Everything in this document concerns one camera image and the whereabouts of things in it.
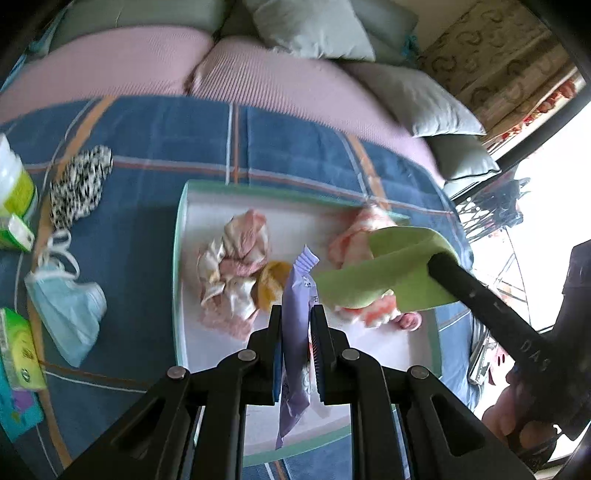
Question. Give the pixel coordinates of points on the patterned beige curtain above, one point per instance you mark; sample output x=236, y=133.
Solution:
x=485, y=60

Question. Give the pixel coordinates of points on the black metal railing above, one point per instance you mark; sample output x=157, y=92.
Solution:
x=489, y=207

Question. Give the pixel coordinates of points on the blue face mask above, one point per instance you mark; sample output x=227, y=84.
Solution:
x=64, y=309

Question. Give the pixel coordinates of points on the white pill bottle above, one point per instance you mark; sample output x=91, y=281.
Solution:
x=16, y=184

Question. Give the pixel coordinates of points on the grey sofa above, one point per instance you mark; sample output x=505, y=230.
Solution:
x=138, y=11

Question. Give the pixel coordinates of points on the pink white fluffy towel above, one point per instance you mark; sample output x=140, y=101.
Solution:
x=351, y=240

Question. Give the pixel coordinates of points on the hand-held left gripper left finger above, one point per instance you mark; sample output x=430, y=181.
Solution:
x=263, y=369

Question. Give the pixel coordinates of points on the green tissue pack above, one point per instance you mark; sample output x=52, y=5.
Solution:
x=18, y=346

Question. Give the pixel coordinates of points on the pink ribbed seat cover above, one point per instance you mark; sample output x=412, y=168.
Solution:
x=115, y=64
x=300, y=87

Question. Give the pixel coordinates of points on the white box lid teal rim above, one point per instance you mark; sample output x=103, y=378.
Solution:
x=203, y=332

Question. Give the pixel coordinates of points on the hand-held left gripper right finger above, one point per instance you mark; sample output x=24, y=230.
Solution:
x=334, y=374

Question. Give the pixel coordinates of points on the person's right hand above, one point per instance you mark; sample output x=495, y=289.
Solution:
x=501, y=415

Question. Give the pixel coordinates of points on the light green cloth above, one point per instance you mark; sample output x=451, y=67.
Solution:
x=355, y=281

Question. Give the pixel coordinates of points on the small yellow-green tissue pack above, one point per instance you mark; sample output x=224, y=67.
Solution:
x=14, y=235

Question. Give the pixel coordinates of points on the teal plastic toy case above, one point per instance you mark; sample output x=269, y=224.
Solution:
x=18, y=410

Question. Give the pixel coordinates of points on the pink printed fabric scrunchie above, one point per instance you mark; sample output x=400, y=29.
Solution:
x=235, y=277

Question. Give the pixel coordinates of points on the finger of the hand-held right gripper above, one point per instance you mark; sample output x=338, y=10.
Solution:
x=466, y=290

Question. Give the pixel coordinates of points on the grey square pillow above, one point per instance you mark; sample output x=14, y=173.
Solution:
x=314, y=27
x=415, y=97

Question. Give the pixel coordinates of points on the purple wet wipes pack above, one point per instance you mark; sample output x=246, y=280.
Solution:
x=295, y=323

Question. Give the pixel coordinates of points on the leopard print scrunchie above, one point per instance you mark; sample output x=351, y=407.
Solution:
x=78, y=184

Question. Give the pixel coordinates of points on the round yellow compact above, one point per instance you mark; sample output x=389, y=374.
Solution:
x=270, y=286

